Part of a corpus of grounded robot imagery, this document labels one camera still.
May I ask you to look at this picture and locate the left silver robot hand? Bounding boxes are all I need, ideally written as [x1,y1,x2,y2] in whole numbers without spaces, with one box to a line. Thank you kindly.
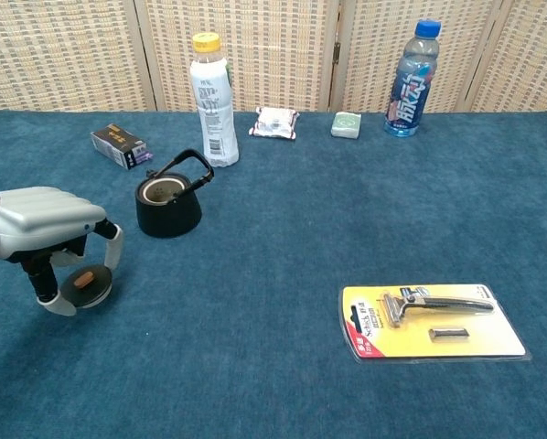
[0,186,124,317]

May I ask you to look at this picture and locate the black teapot lid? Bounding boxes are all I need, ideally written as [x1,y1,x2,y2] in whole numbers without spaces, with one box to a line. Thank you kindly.
[58,266,114,310]

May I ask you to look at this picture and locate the black teapot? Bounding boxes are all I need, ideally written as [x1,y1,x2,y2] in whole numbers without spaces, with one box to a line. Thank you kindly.
[134,148,215,239]

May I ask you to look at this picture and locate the small dark cardboard box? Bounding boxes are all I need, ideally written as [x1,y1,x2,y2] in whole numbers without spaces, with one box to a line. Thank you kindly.
[90,122,155,171]

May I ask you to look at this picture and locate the white bottle with yellow cap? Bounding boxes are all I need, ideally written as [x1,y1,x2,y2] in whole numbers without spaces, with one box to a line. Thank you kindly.
[189,32,241,169]

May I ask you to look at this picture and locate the blue table mat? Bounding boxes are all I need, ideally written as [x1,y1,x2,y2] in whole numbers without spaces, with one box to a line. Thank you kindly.
[0,109,547,439]

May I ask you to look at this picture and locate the white snack packet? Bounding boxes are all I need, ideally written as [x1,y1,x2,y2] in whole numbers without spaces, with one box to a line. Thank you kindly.
[248,106,301,142]

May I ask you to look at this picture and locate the woven bamboo folding screen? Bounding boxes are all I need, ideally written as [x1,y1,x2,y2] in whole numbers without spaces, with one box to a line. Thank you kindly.
[0,0,547,114]

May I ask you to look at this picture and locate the pale green tissue pack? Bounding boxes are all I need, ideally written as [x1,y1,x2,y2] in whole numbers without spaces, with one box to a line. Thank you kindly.
[330,111,363,140]

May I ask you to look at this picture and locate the blue sports drink bottle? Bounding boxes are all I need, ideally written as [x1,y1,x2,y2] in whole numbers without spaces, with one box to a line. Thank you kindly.
[383,18,443,138]

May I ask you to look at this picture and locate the razor in yellow blister pack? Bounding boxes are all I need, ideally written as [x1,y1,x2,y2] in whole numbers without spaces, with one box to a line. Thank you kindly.
[338,283,532,366]

